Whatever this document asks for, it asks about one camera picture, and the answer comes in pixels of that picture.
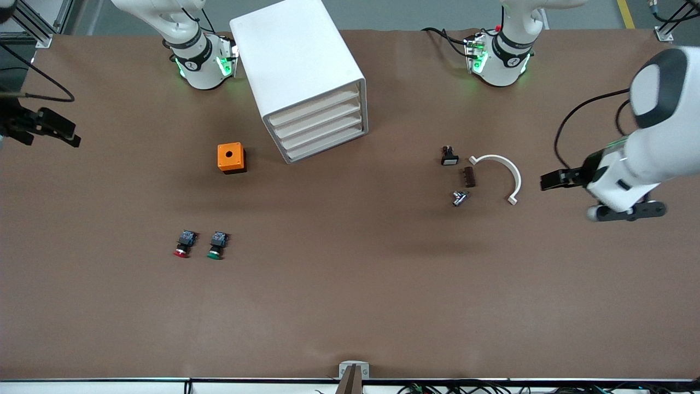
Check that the aluminium frame profile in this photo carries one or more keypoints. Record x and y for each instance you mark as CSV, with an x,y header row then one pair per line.
x,y
664,34
33,27

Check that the green push button switch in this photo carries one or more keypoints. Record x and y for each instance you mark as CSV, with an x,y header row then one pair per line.
x,y
217,244

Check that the black switch with white face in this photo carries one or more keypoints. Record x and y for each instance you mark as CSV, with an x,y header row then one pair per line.
x,y
449,157

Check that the small silver black connector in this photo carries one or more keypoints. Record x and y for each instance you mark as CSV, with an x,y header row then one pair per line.
x,y
460,198

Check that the brown terminal block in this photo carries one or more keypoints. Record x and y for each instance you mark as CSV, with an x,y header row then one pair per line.
x,y
470,177

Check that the white curved plastic bracket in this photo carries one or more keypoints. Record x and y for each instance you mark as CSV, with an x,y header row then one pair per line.
x,y
513,171

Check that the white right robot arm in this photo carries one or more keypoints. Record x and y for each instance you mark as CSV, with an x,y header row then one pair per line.
x,y
199,71

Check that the red push button switch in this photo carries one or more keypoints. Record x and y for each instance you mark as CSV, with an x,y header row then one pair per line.
x,y
185,243

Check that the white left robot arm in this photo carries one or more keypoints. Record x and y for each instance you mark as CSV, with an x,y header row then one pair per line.
x,y
664,148

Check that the brown table cover sheet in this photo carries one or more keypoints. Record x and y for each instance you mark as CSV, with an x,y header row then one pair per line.
x,y
350,273

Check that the brown wedge post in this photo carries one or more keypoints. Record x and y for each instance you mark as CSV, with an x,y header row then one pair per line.
x,y
351,383

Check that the grey metal mount bracket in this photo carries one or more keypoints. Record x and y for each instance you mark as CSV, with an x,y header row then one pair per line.
x,y
345,365

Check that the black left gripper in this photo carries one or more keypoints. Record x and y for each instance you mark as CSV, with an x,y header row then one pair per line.
x,y
575,175

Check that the black white table edge rail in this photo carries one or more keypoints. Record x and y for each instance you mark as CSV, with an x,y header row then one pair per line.
x,y
109,382

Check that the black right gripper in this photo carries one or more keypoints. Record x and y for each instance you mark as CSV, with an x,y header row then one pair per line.
x,y
12,121

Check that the orange box with round hole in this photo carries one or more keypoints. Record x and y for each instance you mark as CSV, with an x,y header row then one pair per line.
x,y
236,158

